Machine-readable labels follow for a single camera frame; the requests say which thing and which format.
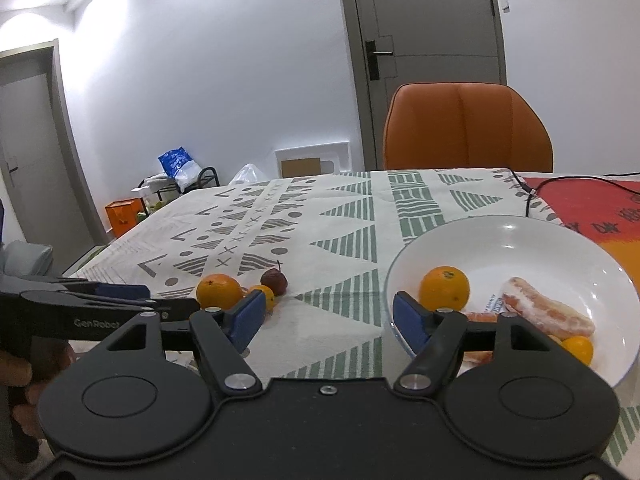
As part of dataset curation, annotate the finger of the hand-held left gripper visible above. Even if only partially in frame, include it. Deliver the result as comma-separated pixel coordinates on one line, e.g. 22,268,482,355
145,298,200,322
50,277,152,306

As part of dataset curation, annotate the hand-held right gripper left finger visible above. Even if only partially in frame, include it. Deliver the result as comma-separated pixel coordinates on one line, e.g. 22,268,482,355
85,290,267,402

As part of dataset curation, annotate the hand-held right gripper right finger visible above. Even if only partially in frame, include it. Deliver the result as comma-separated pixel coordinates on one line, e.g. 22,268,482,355
392,290,576,401

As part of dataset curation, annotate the small yellow citrus fruit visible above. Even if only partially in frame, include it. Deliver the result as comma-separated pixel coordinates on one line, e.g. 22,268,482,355
248,285,276,311

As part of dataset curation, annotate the round orange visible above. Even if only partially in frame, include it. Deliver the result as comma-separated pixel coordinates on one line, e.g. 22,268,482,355
419,266,471,309
196,273,244,311

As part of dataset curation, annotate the small orange peeled citrus segment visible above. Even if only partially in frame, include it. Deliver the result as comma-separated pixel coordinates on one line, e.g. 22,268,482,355
459,311,501,367

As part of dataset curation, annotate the white ceramic bowl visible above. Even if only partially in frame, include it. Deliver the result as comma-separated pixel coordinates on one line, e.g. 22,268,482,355
384,214,640,388

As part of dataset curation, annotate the large pale peeled citrus segment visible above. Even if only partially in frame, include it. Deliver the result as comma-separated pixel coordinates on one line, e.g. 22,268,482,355
501,276,596,338

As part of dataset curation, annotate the small orange citrus fruit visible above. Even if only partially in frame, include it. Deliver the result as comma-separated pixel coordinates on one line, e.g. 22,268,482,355
561,335,594,365

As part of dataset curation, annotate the person's left hand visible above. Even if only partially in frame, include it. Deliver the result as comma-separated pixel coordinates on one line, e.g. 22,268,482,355
0,345,77,441

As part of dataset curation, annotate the dark red stemmed fruit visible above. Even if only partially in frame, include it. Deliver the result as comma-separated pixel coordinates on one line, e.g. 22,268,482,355
260,260,288,295

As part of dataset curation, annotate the grey sofa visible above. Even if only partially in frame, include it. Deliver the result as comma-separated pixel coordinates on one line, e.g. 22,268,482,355
0,240,55,281

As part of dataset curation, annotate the orange box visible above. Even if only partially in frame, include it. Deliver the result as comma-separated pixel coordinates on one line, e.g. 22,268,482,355
105,200,146,237

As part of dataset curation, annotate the white green patterned tablecloth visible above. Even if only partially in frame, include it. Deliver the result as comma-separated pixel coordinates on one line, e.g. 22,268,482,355
65,167,640,466

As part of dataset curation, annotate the black metal rack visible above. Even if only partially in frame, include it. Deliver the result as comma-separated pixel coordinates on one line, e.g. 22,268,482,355
140,165,221,206

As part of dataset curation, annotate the blue plastic bag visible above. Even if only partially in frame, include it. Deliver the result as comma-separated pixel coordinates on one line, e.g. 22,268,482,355
158,147,201,181

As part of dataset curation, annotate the white plastic bag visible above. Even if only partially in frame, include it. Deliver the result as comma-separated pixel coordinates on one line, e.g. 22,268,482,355
229,163,268,186

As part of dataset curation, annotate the white framed board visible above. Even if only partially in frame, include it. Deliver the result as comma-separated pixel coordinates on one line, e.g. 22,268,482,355
274,142,351,178

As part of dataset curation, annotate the orange leather chair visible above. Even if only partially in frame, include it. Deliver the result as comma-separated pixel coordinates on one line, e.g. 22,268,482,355
382,81,554,171

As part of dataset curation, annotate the red orange cartoon table mat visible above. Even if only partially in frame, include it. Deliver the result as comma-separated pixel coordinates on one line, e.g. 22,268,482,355
515,175,640,271

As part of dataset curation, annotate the grey door with narrow frame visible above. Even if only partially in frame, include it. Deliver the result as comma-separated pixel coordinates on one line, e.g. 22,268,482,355
0,40,108,276

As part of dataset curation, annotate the black cable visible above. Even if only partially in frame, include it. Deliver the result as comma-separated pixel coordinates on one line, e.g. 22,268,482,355
507,169,640,218

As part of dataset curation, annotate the black door handle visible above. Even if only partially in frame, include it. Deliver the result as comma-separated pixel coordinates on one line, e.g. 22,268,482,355
365,40,393,81

